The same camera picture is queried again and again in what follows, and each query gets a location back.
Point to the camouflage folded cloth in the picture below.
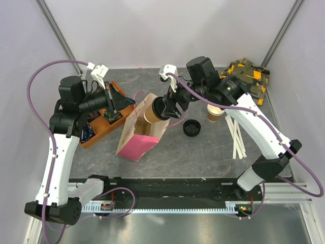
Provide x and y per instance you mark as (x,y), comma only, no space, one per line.
(254,77)

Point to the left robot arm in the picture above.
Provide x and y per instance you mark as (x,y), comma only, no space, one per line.
(53,203)

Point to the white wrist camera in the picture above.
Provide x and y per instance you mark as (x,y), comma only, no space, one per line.
(167,73)
(98,73)

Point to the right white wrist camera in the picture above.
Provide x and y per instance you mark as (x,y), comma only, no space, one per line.
(167,73)

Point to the stacked brown paper cups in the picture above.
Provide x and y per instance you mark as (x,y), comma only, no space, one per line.
(214,113)

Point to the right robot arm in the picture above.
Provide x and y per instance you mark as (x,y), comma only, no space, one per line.
(231,96)

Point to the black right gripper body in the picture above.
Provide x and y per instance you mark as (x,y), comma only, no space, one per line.
(183,96)

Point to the blue striped rolled tie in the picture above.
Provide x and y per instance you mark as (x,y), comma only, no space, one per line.
(87,133)

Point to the white wrapped straw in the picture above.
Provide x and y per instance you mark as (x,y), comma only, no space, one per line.
(230,126)
(238,137)

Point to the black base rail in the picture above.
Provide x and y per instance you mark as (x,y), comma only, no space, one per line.
(176,192)

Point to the brown paper cup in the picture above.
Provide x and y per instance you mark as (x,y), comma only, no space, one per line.
(149,116)

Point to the orange compartment tray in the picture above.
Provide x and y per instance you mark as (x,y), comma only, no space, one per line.
(102,128)

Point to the white slotted cable duct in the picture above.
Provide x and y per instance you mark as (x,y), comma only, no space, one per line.
(97,207)

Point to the black cup lid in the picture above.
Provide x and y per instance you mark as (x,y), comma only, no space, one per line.
(191,127)
(158,107)

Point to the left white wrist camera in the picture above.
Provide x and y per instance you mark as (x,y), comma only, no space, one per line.
(98,73)

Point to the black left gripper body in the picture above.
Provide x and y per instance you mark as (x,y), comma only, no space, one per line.
(109,96)

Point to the pink and cream paper bag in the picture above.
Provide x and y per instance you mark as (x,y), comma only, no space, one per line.
(138,135)

